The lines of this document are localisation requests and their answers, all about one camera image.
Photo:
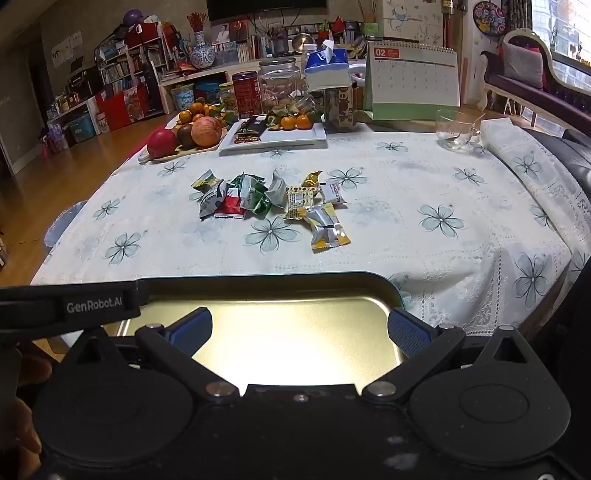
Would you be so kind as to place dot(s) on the purple ball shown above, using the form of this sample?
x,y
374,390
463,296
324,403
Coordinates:
x,y
133,17

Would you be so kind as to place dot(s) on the white floral tablecloth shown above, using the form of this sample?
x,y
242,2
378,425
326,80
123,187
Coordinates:
x,y
392,221

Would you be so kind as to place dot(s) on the yellow fruit tray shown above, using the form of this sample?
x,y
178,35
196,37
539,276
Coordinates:
x,y
203,150

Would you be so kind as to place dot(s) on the white rectangular plate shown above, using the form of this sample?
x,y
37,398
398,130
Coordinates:
x,y
295,136

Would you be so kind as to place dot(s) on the single mandarin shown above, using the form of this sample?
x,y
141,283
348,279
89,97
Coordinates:
x,y
304,122
289,122

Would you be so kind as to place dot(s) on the metal pot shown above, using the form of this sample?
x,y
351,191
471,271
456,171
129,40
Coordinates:
x,y
303,42

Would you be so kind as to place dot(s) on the red dried flowers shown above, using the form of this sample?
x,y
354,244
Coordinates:
x,y
197,21

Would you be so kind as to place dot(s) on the pink yellow apple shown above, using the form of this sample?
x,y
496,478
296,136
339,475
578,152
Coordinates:
x,y
206,131

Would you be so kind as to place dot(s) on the round colourful wall decoration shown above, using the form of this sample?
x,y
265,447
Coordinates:
x,y
489,17

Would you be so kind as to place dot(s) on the red tin can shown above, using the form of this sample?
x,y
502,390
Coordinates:
x,y
245,94

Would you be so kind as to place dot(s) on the blue white tissue pack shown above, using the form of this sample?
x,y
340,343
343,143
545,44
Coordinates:
x,y
328,67

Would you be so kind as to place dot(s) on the red apple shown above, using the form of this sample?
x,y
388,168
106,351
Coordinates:
x,y
161,143

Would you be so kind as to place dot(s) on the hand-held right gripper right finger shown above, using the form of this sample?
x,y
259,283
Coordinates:
x,y
408,332

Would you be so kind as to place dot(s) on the pile of mandarins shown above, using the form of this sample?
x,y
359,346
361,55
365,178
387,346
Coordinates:
x,y
196,108

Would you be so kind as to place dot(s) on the cluttered bookshelf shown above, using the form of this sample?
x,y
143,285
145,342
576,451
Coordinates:
x,y
129,74

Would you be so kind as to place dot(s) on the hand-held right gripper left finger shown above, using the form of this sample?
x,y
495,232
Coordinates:
x,y
191,330

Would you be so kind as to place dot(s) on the yellow green snack packet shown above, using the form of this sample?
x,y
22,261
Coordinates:
x,y
205,180

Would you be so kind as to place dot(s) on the gold yellow candy packet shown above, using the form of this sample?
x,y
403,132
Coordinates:
x,y
311,177

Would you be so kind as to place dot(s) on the blue storage bin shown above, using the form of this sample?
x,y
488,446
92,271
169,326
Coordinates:
x,y
81,128

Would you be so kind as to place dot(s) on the white remote control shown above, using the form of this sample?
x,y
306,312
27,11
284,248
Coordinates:
x,y
144,157

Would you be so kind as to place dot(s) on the black television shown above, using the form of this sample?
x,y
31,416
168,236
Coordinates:
x,y
268,8

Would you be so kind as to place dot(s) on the desk calendar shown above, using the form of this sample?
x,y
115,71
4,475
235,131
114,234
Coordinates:
x,y
411,83

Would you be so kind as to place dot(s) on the blue printed bucket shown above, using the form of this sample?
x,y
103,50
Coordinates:
x,y
182,97

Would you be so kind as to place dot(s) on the black chair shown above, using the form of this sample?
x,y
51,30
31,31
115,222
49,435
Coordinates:
x,y
563,152

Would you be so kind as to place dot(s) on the gold metal tin tray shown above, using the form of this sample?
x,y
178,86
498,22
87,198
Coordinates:
x,y
295,323

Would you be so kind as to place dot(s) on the small jar green lid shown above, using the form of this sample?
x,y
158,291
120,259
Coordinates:
x,y
227,98

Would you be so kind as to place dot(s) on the clear glass cup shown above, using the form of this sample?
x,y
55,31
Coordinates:
x,y
455,134

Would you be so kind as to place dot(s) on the black chocolate bar packet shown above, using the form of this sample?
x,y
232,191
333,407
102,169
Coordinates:
x,y
251,127

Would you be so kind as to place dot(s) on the white dark-print snack packet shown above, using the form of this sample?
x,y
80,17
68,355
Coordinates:
x,y
210,203

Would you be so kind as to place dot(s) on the blue white porcelain vase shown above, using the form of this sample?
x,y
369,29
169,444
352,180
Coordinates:
x,y
202,53

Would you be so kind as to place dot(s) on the white low cabinet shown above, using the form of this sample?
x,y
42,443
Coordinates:
x,y
217,76

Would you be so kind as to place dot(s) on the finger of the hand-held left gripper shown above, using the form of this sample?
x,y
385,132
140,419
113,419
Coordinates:
x,y
143,293

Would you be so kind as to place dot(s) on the silver yellow snack packet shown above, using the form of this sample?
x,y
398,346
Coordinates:
x,y
330,239
323,218

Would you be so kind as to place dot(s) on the brown patterned canister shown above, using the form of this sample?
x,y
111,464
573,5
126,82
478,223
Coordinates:
x,y
340,108

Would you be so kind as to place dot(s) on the pale blue stool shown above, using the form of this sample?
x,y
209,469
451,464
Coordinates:
x,y
64,221

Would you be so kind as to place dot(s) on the white silver snack packet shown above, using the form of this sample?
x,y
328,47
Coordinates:
x,y
277,189

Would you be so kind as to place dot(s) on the dark cushioned sofa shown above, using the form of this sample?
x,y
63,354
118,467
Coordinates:
x,y
521,78

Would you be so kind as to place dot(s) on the white green snack packet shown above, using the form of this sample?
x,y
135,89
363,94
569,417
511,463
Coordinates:
x,y
255,199

